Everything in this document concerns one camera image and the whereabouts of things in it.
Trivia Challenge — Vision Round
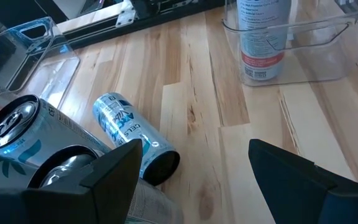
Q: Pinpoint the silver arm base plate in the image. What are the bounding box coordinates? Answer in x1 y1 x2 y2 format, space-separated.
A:
115 7 137 28

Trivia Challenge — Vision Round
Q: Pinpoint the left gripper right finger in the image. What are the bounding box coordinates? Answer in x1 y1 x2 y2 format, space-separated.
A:
248 138 358 224

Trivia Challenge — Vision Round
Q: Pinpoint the clear plastic bin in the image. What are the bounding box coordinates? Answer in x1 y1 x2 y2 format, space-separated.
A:
0 16 81 108
221 0 358 87

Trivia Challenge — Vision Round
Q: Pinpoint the teal palm Celsius can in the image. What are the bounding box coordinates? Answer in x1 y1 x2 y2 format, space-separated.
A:
26 144 185 224

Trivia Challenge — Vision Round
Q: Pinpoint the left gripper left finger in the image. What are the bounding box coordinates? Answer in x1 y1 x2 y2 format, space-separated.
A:
0 138 144 224

